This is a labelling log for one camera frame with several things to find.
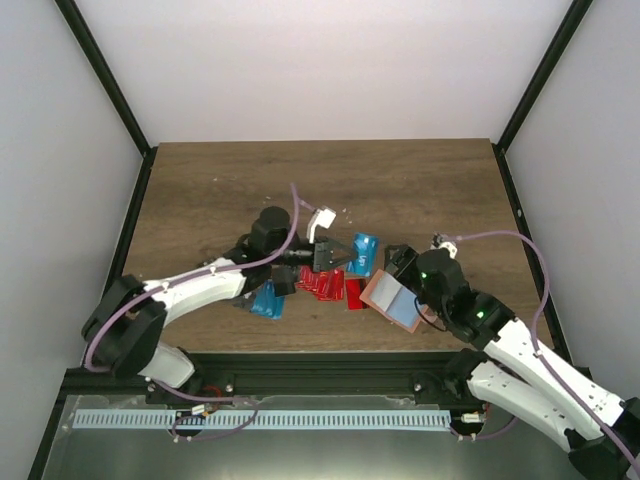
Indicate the red VIP card pile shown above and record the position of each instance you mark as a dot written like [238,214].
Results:
[325,286]

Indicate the left black frame post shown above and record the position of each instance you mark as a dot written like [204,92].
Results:
[81,31]

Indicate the black card pile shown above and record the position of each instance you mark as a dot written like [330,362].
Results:
[244,302]

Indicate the single blue card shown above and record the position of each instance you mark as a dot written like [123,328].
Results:
[366,248]

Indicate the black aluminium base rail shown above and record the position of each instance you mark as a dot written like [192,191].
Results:
[429,377]

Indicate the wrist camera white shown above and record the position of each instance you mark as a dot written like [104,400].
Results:
[322,217]
[441,241]

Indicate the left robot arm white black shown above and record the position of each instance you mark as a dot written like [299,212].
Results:
[123,333]

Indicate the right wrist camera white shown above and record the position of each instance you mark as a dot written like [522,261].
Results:
[441,241]

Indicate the blue card pile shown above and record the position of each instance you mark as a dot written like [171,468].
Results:
[266,303]

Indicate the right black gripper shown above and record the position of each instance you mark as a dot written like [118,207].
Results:
[406,252]

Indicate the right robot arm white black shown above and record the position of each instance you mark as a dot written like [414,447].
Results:
[506,366]

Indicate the lone red card magnetic stripe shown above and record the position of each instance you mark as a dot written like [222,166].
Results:
[354,287]

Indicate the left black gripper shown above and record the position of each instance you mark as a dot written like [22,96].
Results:
[322,259]

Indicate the pink leather card holder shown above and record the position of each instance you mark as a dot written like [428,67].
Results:
[396,303]

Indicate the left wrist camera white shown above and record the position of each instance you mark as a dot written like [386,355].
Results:
[322,217]

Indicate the black frame post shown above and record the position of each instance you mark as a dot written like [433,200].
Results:
[560,41]
[81,31]

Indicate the light blue slotted cable duct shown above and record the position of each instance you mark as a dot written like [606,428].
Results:
[420,420]

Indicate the right black frame post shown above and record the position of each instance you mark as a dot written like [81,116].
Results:
[560,41]

